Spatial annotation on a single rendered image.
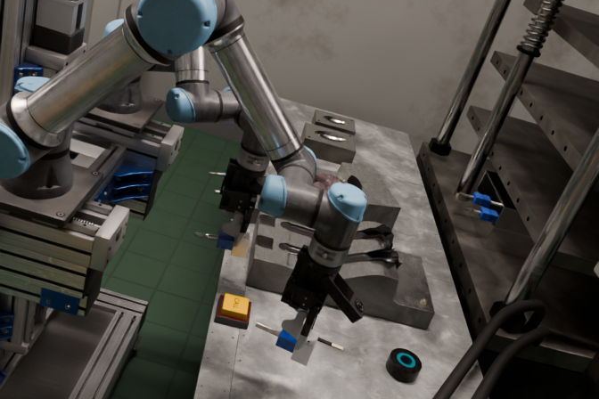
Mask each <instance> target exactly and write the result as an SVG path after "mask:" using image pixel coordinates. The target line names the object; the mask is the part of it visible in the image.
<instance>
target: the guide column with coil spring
mask: <svg viewBox="0 0 599 399"><path fill-rule="evenodd" d="M544 1H547V2H549V3H553V4H560V2H561V1H560V0H544ZM540 6H541V7H544V8H546V9H550V10H556V11H557V9H558V7H556V6H551V5H548V4H543V3H542V4H541V5H540ZM538 13H541V14H544V15H547V16H554V15H555V13H554V12H546V11H543V10H540V9H539V10H538ZM535 19H536V20H541V21H545V22H551V21H552V19H548V18H544V17H540V16H537V15H536V17H535ZM532 25H534V26H537V27H540V28H544V29H548V28H549V26H550V25H546V24H541V23H538V22H535V21H533V23H532ZM529 31H532V32H535V33H538V34H543V35H545V34H546V31H544V30H539V29H535V28H532V27H530V29H529ZM527 37H530V38H533V39H536V40H543V37H538V36H534V35H531V34H529V33H528V35H527ZM524 43H526V44H529V45H535V46H540V45H541V43H536V42H532V41H529V40H527V39H525V40H524ZM522 48H524V49H526V50H528V51H530V52H533V53H536V52H537V50H538V49H536V48H531V47H528V46H526V45H522ZM534 58H535V57H532V56H529V55H527V54H525V53H522V52H519V54H518V56H517V58H516V60H515V62H514V64H513V67H512V69H511V71H510V73H509V76H508V78H507V79H506V81H505V84H504V87H503V89H502V91H501V93H500V95H499V96H498V99H497V101H496V104H495V106H494V109H493V110H492V112H491V114H490V116H489V118H488V122H487V124H486V125H485V127H484V129H483V132H482V134H481V136H480V139H479V140H478V143H477V145H476V147H475V149H474V151H473V154H472V156H471V158H470V160H469V162H468V165H467V167H466V169H465V170H464V173H463V176H462V178H461V180H460V182H459V184H458V185H457V188H456V190H455V193H454V196H455V197H456V198H457V199H459V200H462V201H467V199H468V198H466V197H463V196H460V195H459V192H462V193H465V194H469V195H470V193H471V191H472V187H473V185H474V184H475V182H476V180H477V178H478V176H479V174H480V171H481V169H482V167H483V165H484V163H485V161H486V159H487V157H488V153H489V151H490V149H491V147H492V145H493V144H494V142H495V140H496V137H497V135H498V133H499V131H500V129H501V127H502V125H503V123H504V121H505V118H506V116H507V114H508V112H509V110H510V108H511V107H512V104H513V101H514V99H515V97H516V94H517V92H518V90H519V88H520V86H521V83H522V82H523V80H524V78H525V77H526V75H527V72H528V70H529V67H530V65H531V63H532V62H533V60H534Z"/></svg>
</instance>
